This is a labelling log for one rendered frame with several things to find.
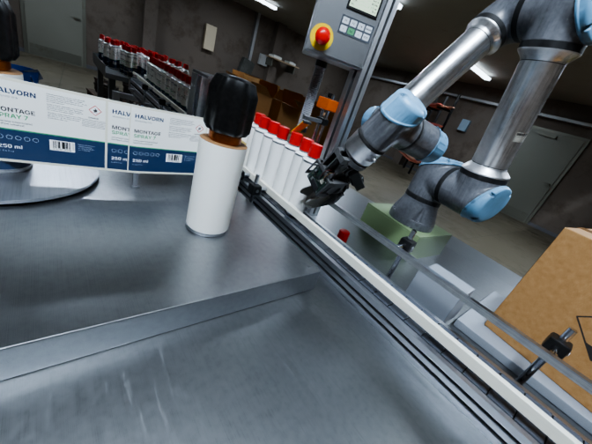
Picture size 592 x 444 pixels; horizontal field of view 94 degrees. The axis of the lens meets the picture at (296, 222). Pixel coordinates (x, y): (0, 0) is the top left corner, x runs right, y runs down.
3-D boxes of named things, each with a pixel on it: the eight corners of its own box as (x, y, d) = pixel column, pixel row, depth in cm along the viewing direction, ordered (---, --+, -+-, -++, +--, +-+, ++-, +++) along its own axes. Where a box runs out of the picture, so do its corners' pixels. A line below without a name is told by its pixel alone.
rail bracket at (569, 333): (492, 398, 49) (558, 333, 42) (503, 381, 53) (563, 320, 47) (512, 416, 47) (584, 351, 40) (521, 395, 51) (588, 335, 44)
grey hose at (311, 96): (292, 128, 91) (314, 58, 83) (301, 129, 94) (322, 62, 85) (299, 131, 89) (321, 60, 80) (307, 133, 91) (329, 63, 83)
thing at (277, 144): (255, 186, 90) (272, 122, 81) (269, 187, 93) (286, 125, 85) (264, 193, 86) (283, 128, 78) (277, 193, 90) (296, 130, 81)
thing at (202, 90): (181, 144, 103) (190, 69, 93) (214, 148, 112) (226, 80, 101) (194, 158, 95) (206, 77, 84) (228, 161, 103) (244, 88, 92)
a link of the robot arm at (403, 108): (437, 123, 51) (410, 104, 47) (390, 161, 59) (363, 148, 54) (421, 97, 55) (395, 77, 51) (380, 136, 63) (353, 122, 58)
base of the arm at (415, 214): (380, 209, 96) (393, 183, 91) (404, 210, 105) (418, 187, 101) (416, 233, 85) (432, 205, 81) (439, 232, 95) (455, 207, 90)
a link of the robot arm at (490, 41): (503, -26, 67) (350, 113, 71) (552, -35, 59) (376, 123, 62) (506, 22, 75) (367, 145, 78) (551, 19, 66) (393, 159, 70)
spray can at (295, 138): (266, 195, 86) (284, 129, 78) (276, 192, 90) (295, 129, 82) (278, 202, 84) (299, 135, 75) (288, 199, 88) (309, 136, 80)
